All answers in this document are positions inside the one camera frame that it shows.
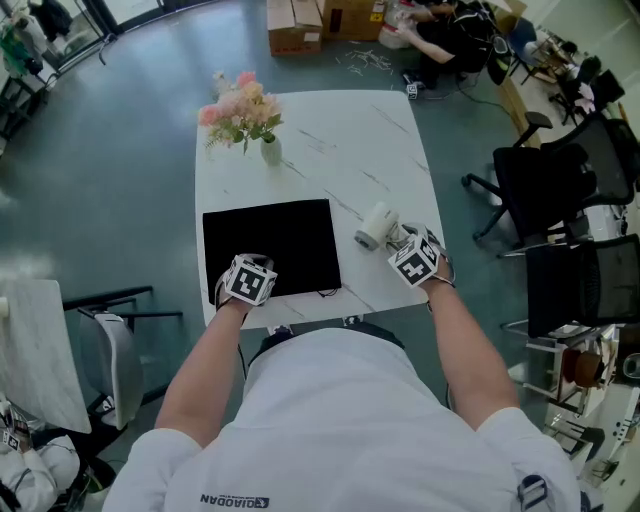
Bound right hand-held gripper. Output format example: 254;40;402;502
383;222;457;290

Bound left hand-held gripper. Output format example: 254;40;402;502
213;252;279;308

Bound white hair dryer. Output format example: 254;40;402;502
353;200;401;251

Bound black drawstring cloth pouch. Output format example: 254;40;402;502
202;198;346;305

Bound person's right forearm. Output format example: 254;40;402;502
427;282;521;434

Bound person's left forearm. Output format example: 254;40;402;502
154;299;251;449

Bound clear plastic bag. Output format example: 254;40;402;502
377;0;416;50

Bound person's black shorts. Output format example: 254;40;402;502
247;322;406;366

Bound white marble table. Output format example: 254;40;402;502
193;89;446;331

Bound pale green vase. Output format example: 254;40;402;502
259;134;284;168

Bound black padded office chair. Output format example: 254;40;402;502
462;112;601;259

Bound grey shell chair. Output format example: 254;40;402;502
62;285;184;431

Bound black mesh office chair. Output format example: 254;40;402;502
501;234;640;341

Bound pink flower bouquet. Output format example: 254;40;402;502
197;69;285;156

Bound person's white shirt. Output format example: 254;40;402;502
102;327;584;512

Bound white metal shelf rack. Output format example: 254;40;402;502
522;324;621;416

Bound scattered white sticks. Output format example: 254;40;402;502
334;48;394;76

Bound grey marble side table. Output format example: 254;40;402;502
0;278;93;435

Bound black mesh headrest chair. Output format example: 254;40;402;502
542;112;640;207

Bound closed flat cardboard box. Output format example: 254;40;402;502
266;0;324;57

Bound black clothes rack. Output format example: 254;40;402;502
0;0;121;76

